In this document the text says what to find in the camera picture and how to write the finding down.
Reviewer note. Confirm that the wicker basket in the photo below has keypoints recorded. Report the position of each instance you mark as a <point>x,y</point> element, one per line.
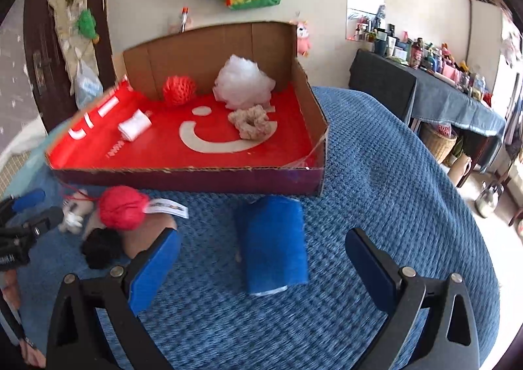
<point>437,141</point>

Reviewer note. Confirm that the white plush toy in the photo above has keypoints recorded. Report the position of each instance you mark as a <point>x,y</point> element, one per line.
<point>75,212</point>

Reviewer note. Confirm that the person's left forearm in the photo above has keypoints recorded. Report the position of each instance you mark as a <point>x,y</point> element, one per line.
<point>12,288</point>

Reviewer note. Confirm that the green plush toy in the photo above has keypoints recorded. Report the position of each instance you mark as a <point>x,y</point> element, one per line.
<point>88,24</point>

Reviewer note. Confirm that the translucent plastic bag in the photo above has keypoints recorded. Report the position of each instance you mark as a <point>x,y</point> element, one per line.
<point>88,86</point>

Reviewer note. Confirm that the metal stick with red cap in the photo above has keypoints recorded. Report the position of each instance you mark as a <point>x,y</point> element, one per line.
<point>184,18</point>

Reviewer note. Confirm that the beige hanging wall organizer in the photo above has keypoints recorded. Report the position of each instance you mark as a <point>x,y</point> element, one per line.
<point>71,35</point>

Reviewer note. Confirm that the white mesh bath pouf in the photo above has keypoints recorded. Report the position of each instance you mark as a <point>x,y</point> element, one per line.
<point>243,82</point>

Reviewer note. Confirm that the table with dark cloth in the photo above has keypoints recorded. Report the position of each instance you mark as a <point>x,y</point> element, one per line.
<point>449,100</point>

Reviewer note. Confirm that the blue towel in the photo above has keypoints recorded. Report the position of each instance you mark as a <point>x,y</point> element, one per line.
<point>273,243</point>

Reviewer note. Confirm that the metal kettle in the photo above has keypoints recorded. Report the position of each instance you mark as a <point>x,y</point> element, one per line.
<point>488,198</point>

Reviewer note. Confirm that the white cloth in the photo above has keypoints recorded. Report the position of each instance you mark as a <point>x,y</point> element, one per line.
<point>16,137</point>
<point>135,125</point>

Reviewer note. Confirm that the white wardrobe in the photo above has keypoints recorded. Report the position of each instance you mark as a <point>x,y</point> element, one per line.
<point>486,39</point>

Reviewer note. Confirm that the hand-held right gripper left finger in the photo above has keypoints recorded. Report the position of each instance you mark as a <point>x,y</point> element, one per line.
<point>153,276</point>

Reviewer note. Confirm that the black pompom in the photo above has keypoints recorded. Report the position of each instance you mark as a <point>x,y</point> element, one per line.
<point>102,247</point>

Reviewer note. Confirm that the dark brown door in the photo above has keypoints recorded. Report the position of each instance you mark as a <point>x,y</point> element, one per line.
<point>41,26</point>

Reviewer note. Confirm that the white crumpled cloth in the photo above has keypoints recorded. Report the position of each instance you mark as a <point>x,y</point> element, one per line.
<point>16,137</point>

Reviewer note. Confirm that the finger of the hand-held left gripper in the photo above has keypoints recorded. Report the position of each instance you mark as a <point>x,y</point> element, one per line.
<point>47,221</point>
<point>28,199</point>

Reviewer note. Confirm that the row of cosmetic bottles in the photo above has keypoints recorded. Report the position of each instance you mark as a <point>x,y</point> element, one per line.
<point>425,55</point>

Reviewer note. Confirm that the red crochet net ball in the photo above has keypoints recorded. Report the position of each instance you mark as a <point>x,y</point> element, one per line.
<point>179,90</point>

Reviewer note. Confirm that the light teal bed sheet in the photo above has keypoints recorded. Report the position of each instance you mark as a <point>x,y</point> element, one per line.
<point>39,174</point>

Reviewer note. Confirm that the tan round sponge pad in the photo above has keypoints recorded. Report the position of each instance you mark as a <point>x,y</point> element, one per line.
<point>153,231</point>

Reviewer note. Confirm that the beige crochet scrunchie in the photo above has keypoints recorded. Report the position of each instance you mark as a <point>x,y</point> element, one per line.
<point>251,120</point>

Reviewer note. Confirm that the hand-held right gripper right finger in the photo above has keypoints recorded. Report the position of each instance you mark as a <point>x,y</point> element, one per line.
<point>367,268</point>

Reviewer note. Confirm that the cardboard box with red lining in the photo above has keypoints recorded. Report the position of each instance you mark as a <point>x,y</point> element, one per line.
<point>220,47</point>

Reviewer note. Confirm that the pink fox plush toy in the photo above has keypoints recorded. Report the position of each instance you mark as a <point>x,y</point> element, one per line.
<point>303,37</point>

